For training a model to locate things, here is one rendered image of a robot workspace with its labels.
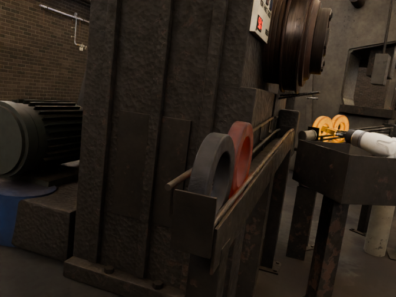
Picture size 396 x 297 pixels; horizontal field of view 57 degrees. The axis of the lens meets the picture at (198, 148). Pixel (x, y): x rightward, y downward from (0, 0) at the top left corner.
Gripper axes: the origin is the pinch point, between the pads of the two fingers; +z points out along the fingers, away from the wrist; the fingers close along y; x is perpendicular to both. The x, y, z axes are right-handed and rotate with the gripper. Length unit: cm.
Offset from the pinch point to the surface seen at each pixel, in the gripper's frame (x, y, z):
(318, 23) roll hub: 47, -53, -23
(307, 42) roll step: 39, -58, -24
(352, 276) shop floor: -68, -5, -42
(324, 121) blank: 4.1, -1.4, -1.0
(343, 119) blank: 6.4, 16.3, -0.8
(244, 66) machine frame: 25, -92, -28
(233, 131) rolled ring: 10, -126, -67
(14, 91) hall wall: -98, -46, 723
